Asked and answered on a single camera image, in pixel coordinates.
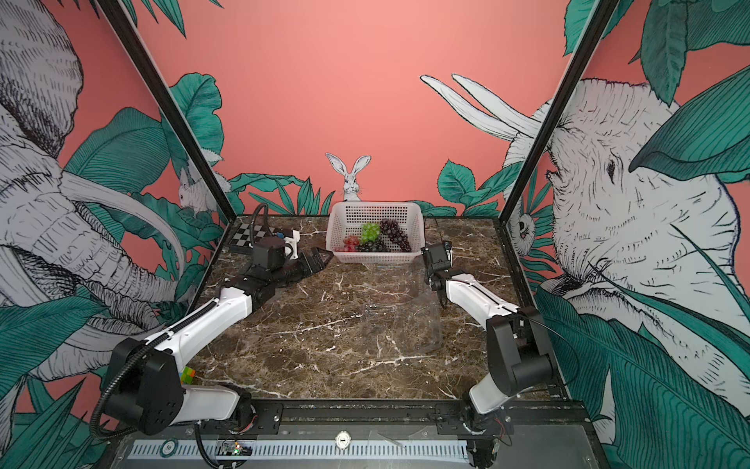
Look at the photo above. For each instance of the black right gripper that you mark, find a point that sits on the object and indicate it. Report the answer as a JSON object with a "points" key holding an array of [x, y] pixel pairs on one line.
{"points": [[430, 277]]}

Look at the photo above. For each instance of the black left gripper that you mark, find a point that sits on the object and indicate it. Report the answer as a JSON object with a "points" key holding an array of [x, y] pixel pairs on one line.
{"points": [[317, 263]]}

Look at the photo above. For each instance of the clear plastic clamshell container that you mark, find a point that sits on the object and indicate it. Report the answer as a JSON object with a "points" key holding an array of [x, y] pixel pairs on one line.
{"points": [[402, 318]]}

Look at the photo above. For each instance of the purple grape bunch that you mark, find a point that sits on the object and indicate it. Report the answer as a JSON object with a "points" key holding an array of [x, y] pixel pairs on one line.
{"points": [[391, 229]]}

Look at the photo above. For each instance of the black grape bunch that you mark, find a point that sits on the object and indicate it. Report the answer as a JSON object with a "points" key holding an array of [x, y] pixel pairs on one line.
{"points": [[372, 246]]}

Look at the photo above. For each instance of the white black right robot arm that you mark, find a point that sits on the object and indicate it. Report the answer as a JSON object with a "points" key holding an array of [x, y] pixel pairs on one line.
{"points": [[519, 352]]}

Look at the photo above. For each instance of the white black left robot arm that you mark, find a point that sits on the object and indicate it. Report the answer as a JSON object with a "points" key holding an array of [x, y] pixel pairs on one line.
{"points": [[143, 391]]}

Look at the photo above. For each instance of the red grape bunch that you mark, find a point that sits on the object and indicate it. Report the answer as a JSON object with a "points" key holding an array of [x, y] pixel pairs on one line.
{"points": [[351, 244]]}

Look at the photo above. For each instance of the white perforated plastic basket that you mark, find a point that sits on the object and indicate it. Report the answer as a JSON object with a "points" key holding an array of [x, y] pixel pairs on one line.
{"points": [[346, 219]]}

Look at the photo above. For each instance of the green grape bunch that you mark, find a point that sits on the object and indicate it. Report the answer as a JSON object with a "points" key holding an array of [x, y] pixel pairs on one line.
{"points": [[370, 231]]}

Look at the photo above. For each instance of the black white chessboard box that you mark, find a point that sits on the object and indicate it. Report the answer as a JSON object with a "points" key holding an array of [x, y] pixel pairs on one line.
{"points": [[240, 242]]}

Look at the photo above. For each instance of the colourful rubik cube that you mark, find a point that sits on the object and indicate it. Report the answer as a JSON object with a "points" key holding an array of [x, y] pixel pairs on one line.
{"points": [[187, 376]]}

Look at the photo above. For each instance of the black front mounting rail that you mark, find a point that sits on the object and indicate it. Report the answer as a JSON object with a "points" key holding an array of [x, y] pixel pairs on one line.
{"points": [[448, 417]]}

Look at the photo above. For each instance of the black left frame post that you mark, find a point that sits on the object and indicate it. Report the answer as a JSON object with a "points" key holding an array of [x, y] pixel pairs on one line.
{"points": [[127, 35]]}

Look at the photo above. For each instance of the black frame post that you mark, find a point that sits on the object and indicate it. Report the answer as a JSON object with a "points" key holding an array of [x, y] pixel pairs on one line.
{"points": [[591, 36], [127, 35]]}

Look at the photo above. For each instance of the white slotted cable duct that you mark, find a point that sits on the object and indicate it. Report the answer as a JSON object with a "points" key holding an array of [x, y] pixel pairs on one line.
{"points": [[446, 451]]}

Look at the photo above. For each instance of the black right frame post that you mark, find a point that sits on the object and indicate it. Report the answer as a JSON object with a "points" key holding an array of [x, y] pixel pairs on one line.
{"points": [[591, 36]]}

